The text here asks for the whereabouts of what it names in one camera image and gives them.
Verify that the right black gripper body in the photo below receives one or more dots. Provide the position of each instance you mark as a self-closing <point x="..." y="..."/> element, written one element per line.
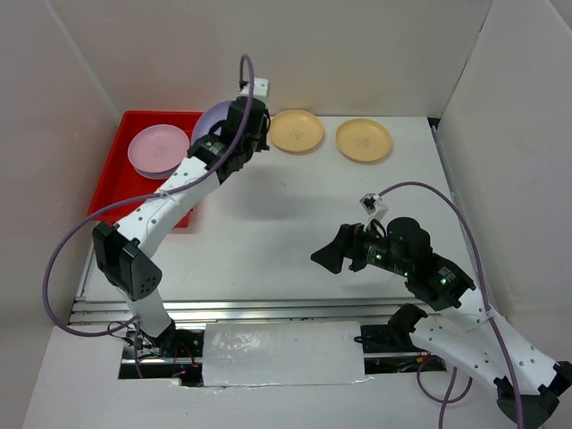
<point x="374" y="250"/>

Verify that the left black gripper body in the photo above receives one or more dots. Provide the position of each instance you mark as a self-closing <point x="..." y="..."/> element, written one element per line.
<point x="258" y="140"/>

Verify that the purple plate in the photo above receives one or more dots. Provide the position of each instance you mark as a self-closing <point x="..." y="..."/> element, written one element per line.
<point x="209" y="118"/>

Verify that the pink plate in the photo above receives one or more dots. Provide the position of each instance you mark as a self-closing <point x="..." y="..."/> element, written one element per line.
<point x="158" y="148"/>

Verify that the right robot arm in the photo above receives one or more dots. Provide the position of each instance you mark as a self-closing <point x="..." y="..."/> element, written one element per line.
<point x="527" y="384"/>

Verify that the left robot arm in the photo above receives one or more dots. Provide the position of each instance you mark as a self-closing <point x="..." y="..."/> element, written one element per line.
<point x="124" y="250"/>

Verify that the red plastic bin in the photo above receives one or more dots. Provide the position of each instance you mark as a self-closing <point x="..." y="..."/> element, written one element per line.
<point x="119" y="179"/>

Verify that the yellow plate back centre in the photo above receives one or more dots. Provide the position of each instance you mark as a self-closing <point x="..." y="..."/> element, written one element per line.
<point x="296" y="131"/>

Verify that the yellow plate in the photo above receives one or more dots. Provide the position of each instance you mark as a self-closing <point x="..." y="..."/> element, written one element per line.
<point x="296" y="131"/>
<point x="363" y="141"/>

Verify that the yellow plate back right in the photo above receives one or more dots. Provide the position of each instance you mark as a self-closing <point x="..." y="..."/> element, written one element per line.
<point x="363" y="141"/>

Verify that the white taped cover panel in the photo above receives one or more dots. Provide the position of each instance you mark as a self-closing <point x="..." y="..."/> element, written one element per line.
<point x="276" y="354"/>

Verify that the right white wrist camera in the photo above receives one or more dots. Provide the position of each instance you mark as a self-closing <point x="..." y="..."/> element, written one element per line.
<point x="376" y="210"/>

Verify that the aluminium rail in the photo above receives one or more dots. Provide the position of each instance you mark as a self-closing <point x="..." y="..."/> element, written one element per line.
<point x="195" y="312"/>

